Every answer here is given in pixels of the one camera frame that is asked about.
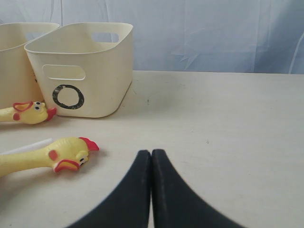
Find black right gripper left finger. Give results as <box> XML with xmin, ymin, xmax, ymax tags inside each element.
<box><xmin>69</xmin><ymin>150</ymin><xmax>152</xmax><ymax>228</ymax></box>

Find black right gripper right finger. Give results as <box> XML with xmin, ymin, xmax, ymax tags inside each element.
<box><xmin>152</xmin><ymin>149</ymin><xmax>242</xmax><ymax>228</ymax></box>

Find whole rubber chicken front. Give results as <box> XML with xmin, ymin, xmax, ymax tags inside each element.
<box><xmin>0</xmin><ymin>137</ymin><xmax>99</xmax><ymax>177</ymax></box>

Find whole rubber chicken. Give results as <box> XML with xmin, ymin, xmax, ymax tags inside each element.
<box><xmin>0</xmin><ymin>101</ymin><xmax>57</xmax><ymax>124</ymax></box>
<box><xmin>0</xmin><ymin>137</ymin><xmax>99</xmax><ymax>177</ymax></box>

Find chicken leg with white tube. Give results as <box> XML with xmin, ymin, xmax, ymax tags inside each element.
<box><xmin>0</xmin><ymin>138</ymin><xmax>54</xmax><ymax>155</ymax></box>

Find cream bin marked O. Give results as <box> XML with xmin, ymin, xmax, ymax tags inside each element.
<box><xmin>24</xmin><ymin>22</ymin><xmax>133</xmax><ymax>118</ymax></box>

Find cream bin marked X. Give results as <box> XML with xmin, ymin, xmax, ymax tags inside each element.
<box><xmin>0</xmin><ymin>22</ymin><xmax>59</xmax><ymax>109</ymax></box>

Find blue-grey backdrop curtain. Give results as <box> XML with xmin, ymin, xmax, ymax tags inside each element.
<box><xmin>0</xmin><ymin>0</ymin><xmax>304</xmax><ymax>74</ymax></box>

